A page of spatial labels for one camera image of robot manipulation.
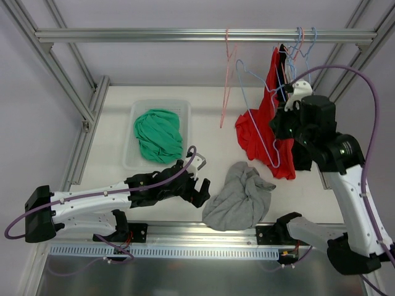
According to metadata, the grey tank top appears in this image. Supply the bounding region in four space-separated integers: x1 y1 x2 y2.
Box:
202 162 276 231

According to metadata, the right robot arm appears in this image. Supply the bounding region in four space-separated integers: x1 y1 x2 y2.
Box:
269 95 394 275

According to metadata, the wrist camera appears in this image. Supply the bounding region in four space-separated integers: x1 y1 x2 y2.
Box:
187 153 207 176
285 79 313 112

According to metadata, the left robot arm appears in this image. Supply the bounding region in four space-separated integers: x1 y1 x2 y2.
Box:
25 154 210 243

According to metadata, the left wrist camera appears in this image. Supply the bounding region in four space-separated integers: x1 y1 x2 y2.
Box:
187 153 207 176

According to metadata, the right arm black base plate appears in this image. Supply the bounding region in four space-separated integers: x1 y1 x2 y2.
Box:
255 224 297 245

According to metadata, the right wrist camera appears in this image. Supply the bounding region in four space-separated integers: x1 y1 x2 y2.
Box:
285 79 313 112

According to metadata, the white plastic basket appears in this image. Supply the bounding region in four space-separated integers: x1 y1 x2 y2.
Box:
123 99 191 172

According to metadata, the aluminium frame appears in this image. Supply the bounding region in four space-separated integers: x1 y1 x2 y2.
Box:
0 0 395 296

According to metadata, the pink wire hanger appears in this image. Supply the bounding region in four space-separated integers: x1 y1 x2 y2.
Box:
220 28 238 129
290 27 305 61

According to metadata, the white slotted cable duct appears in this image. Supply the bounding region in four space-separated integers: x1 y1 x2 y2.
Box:
49 244 280 261

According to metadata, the red tank top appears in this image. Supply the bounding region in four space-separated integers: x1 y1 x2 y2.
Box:
235 47 296 180

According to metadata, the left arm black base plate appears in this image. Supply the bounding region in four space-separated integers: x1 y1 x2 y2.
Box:
102 221 148 243

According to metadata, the black tank top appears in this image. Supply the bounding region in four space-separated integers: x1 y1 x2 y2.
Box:
276 44 312 171

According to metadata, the green tank top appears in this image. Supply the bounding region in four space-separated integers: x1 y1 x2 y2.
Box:
133 109 183 164

